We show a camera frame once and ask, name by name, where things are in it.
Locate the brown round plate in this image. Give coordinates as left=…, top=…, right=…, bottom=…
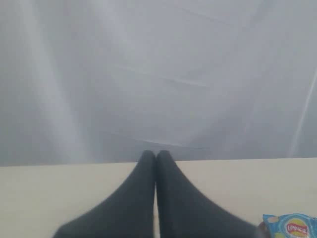
left=255, top=222, right=270, bottom=238

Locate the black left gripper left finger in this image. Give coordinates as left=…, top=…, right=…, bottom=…
left=54, top=150, right=156, bottom=238

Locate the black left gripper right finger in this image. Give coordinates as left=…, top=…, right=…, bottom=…
left=156, top=150, right=257, bottom=238

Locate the grey backdrop curtain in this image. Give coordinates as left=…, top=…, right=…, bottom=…
left=0, top=0, right=317, bottom=166

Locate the blue chips bag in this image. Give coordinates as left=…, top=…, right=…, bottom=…
left=263, top=213, right=317, bottom=238

